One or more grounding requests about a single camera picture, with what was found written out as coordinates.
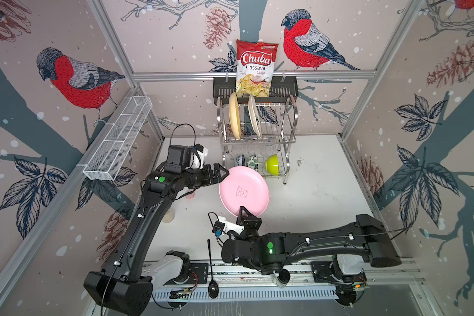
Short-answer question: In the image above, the yellow cream plate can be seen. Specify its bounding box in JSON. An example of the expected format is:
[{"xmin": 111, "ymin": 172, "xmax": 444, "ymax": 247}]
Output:
[{"xmin": 229, "ymin": 92, "xmax": 241, "ymax": 140}]

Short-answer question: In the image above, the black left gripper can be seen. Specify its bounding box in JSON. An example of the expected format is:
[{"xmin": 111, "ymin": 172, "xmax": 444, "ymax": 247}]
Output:
[{"xmin": 182, "ymin": 161, "xmax": 230, "ymax": 187}]

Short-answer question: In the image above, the lime green bowl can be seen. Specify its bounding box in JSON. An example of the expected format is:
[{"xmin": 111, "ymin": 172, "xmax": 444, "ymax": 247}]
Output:
[{"xmin": 265, "ymin": 154, "xmax": 280, "ymax": 176}]

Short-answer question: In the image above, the black lid spice jar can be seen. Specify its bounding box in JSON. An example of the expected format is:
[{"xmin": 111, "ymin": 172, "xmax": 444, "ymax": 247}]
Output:
[{"xmin": 161, "ymin": 208, "xmax": 175, "ymax": 224}]

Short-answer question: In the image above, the chrome two-tier dish rack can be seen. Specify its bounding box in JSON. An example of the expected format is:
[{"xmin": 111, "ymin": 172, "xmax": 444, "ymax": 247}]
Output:
[{"xmin": 215, "ymin": 95, "xmax": 298, "ymax": 184}]

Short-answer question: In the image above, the white floral ceramic plate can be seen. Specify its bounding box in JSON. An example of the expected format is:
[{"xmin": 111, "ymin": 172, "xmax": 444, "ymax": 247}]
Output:
[{"xmin": 248, "ymin": 95, "xmax": 262, "ymax": 139}]

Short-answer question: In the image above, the pink bear plate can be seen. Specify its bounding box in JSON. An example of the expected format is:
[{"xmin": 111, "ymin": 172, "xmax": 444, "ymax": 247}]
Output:
[{"xmin": 219, "ymin": 166, "xmax": 270, "ymax": 217}]

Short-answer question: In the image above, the black spoon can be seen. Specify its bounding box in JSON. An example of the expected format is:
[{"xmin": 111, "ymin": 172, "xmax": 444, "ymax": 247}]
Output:
[{"xmin": 207, "ymin": 239, "xmax": 219, "ymax": 299}]

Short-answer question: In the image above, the white wire mesh basket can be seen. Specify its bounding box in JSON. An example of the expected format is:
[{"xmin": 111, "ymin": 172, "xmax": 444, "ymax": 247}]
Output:
[{"xmin": 83, "ymin": 96, "xmax": 152, "ymax": 181}]

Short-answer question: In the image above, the black wall shelf basket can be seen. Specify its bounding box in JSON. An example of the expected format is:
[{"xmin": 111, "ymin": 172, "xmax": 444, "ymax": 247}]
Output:
[{"xmin": 213, "ymin": 76, "xmax": 298, "ymax": 105}]

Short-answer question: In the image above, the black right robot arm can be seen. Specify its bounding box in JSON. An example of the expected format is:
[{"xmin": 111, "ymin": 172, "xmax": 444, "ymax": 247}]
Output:
[{"xmin": 221, "ymin": 206, "xmax": 402, "ymax": 275}]

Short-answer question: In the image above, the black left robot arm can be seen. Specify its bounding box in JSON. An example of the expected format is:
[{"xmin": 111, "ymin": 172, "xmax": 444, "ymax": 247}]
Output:
[{"xmin": 84, "ymin": 144, "xmax": 230, "ymax": 315}]

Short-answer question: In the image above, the red cassava chips bag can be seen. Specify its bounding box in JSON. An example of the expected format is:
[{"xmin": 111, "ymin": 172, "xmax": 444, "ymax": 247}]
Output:
[{"xmin": 236, "ymin": 40, "xmax": 279, "ymax": 83}]

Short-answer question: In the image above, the blue floral white bowl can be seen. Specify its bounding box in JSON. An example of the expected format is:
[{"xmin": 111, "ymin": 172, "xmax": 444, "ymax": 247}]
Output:
[{"xmin": 234, "ymin": 155, "xmax": 247, "ymax": 167}]

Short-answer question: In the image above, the green leaf pattern bowl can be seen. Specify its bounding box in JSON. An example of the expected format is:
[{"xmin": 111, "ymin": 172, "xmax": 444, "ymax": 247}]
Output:
[{"xmin": 246, "ymin": 154, "xmax": 259, "ymax": 172}]

